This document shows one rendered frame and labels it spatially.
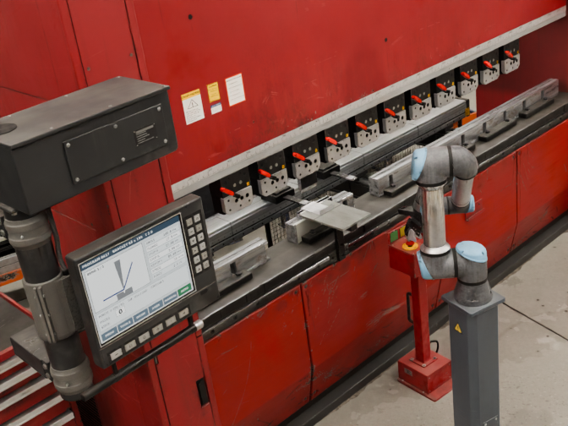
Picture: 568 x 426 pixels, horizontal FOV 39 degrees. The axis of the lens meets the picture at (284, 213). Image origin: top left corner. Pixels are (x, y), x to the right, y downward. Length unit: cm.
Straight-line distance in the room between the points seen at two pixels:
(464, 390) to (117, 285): 171
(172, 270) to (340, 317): 151
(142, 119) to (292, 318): 154
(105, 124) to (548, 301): 312
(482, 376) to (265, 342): 90
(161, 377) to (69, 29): 128
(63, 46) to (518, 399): 263
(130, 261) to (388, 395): 206
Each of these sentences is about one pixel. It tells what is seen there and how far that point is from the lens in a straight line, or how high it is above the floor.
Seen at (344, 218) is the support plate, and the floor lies 100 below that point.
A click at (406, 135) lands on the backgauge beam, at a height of 96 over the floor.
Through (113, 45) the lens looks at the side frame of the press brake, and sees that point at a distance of 258.
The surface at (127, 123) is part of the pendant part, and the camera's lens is 223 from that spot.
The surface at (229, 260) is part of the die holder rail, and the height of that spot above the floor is 97.
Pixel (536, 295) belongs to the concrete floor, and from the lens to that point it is 478.
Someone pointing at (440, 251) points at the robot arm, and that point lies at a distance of 314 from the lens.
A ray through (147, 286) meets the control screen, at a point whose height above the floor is 142.
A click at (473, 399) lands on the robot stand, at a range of 350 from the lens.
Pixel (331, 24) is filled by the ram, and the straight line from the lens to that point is 350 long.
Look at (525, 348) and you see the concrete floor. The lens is 436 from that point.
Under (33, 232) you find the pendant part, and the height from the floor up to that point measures 167.
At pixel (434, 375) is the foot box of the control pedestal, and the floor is 9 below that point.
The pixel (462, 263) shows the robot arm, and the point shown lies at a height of 96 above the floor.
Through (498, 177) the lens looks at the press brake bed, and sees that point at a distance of 456.
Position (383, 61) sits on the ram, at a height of 153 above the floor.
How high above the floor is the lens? 256
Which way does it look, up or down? 26 degrees down
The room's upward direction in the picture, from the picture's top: 8 degrees counter-clockwise
